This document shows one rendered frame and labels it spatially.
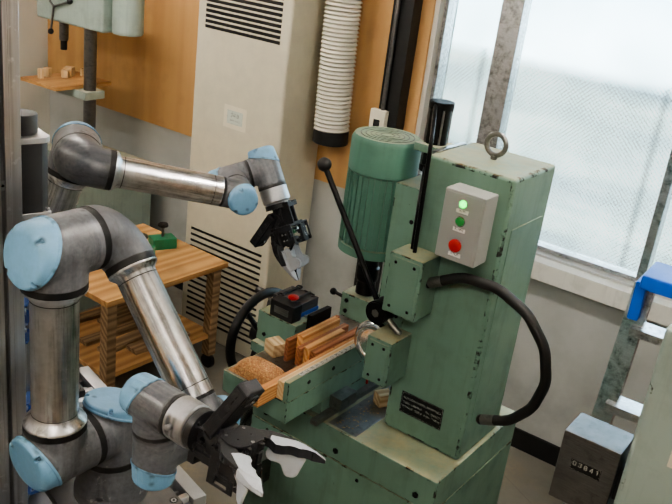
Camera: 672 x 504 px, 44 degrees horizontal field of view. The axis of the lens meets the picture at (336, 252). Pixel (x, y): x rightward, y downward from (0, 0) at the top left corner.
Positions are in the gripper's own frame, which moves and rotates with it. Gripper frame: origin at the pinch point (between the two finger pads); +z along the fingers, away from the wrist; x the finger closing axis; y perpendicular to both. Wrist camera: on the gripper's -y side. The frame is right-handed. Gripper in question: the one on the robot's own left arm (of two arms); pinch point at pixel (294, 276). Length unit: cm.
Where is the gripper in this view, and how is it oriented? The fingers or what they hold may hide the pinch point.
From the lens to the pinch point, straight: 227.1
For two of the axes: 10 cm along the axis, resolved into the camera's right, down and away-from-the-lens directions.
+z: 2.9, 9.5, 0.6
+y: 7.5, -1.9, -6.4
